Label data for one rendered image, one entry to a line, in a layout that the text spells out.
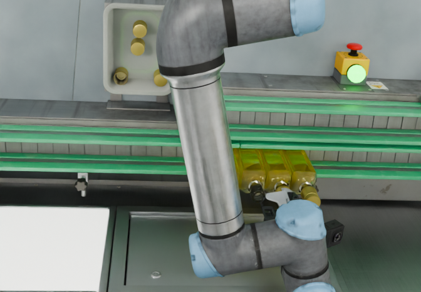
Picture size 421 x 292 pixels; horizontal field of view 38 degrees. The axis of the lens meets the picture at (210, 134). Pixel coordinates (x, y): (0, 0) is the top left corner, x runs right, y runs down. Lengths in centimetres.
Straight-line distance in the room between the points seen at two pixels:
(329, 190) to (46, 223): 73
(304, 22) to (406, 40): 89
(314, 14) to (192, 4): 16
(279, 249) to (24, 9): 92
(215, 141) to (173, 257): 50
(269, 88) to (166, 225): 42
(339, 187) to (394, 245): 22
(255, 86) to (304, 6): 71
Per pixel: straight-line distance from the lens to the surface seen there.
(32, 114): 156
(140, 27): 151
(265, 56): 162
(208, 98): 86
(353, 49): 161
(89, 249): 135
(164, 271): 129
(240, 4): 81
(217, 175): 91
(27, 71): 164
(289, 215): 98
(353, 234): 157
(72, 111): 157
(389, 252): 153
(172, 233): 141
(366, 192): 170
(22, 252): 136
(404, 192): 173
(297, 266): 101
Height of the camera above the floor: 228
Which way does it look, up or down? 66 degrees down
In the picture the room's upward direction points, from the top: 168 degrees clockwise
